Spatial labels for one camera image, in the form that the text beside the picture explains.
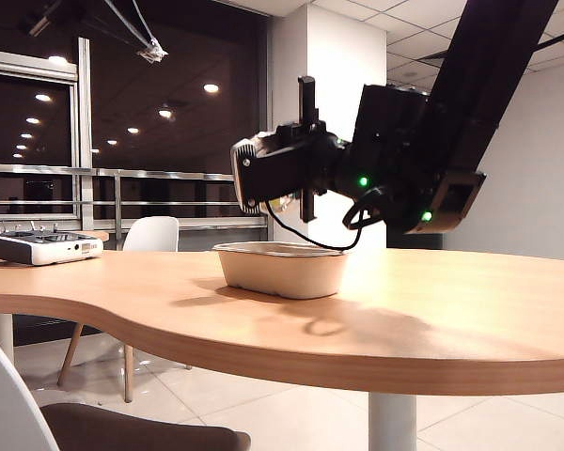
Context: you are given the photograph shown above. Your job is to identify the white window frame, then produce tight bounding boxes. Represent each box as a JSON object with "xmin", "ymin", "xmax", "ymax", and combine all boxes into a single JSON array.
[{"xmin": 0, "ymin": 36, "xmax": 94, "ymax": 231}]

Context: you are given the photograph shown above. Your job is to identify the white chair wooden legs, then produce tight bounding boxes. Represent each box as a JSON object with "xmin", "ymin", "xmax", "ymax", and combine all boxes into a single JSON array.
[{"xmin": 55, "ymin": 215, "xmax": 192, "ymax": 404}]

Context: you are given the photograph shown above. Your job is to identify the beige paper pulp tray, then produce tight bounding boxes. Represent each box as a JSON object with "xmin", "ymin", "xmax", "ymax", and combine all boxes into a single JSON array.
[{"xmin": 212, "ymin": 241, "xmax": 350, "ymax": 301}]

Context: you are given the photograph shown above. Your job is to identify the taped grey cable bundle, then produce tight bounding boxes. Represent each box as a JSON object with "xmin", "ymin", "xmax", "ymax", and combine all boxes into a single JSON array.
[{"xmin": 103, "ymin": 0, "xmax": 169, "ymax": 63}]

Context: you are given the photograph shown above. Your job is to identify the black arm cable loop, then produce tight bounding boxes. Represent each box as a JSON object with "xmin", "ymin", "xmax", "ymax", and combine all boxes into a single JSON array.
[{"xmin": 342, "ymin": 187, "xmax": 386, "ymax": 231}]

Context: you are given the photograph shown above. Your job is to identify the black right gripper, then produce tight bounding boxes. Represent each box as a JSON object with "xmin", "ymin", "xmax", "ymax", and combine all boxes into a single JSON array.
[{"xmin": 274, "ymin": 75, "xmax": 353, "ymax": 223}]

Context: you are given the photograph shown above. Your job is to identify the black camera cable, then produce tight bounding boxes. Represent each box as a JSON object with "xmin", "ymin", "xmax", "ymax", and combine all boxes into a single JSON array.
[{"xmin": 265, "ymin": 201, "xmax": 361, "ymax": 251}]

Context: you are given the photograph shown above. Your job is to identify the white square column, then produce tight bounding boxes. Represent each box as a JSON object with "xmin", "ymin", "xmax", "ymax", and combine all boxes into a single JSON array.
[{"xmin": 268, "ymin": 0, "xmax": 387, "ymax": 251}]

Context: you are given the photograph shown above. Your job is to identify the metal bar railing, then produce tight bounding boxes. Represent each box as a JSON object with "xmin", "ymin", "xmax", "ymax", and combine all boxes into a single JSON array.
[{"xmin": 0, "ymin": 163, "xmax": 270, "ymax": 253}]

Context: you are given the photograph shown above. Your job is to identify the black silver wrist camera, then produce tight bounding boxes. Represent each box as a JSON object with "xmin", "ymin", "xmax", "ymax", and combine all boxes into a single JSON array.
[{"xmin": 229, "ymin": 130, "xmax": 339, "ymax": 218}]

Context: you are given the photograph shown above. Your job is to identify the dark door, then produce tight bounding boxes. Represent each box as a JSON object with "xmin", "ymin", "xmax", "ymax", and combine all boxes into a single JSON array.
[{"xmin": 385, "ymin": 220, "xmax": 446, "ymax": 250}]

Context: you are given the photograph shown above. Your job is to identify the white remote controller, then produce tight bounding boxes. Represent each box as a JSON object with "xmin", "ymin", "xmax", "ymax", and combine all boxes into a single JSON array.
[{"xmin": 0, "ymin": 221, "xmax": 104, "ymax": 267}]

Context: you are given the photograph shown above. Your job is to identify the white round table leg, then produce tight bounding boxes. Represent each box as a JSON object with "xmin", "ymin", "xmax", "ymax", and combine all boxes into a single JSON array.
[
  {"xmin": 0, "ymin": 312, "xmax": 14, "ymax": 365},
  {"xmin": 367, "ymin": 392, "xmax": 418, "ymax": 451}
]

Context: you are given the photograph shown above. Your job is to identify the white chair brown cushion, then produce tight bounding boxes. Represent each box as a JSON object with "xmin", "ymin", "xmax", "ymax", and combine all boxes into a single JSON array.
[{"xmin": 0, "ymin": 328, "xmax": 253, "ymax": 451}]

